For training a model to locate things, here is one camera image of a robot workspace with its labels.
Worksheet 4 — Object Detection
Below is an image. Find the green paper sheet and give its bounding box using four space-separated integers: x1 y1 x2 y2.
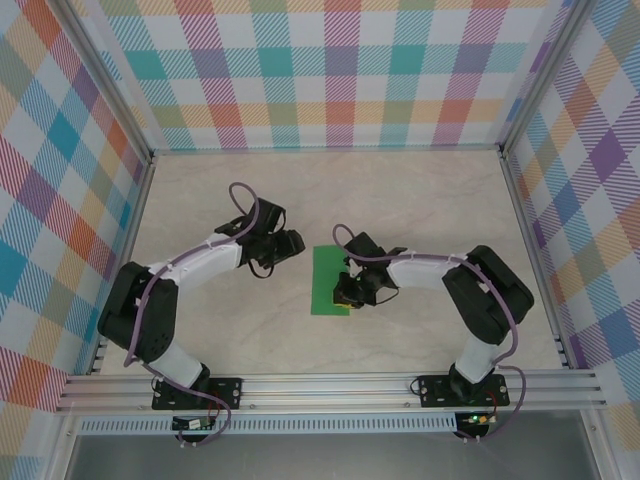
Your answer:
309 244 352 319

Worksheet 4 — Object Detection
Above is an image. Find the grey metal panel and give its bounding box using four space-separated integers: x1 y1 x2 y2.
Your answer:
64 432 601 480

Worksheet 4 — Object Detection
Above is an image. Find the circuit board with label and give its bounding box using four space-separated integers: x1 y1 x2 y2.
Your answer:
171 415 217 432

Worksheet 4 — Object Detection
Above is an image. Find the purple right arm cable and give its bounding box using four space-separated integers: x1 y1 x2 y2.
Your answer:
332 223 527 444

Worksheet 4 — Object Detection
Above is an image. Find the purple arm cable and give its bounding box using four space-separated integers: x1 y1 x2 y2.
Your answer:
123 182 264 448
332 223 527 444

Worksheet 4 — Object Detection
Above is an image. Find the aluminium table end rail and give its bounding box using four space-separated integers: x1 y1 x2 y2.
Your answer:
149 143 506 157

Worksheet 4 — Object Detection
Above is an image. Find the wide aluminium mounting rail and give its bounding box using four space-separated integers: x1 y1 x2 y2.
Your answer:
54 369 604 414

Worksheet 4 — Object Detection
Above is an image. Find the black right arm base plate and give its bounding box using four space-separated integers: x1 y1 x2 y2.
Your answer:
417 373 510 409

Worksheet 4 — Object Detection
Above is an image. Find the slotted grey cable duct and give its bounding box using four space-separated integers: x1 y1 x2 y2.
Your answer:
78 413 459 435

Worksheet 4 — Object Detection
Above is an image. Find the aluminium table side rail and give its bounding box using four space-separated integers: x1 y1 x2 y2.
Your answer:
87 154 157 376
498 149 576 371

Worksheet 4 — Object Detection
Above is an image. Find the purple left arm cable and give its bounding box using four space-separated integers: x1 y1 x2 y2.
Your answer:
123 182 264 448

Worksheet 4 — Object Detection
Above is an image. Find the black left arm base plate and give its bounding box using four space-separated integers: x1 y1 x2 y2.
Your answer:
151 377 244 412

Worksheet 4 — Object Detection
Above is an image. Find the aluminium frame post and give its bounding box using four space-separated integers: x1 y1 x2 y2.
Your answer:
497 0 596 161
54 0 156 166

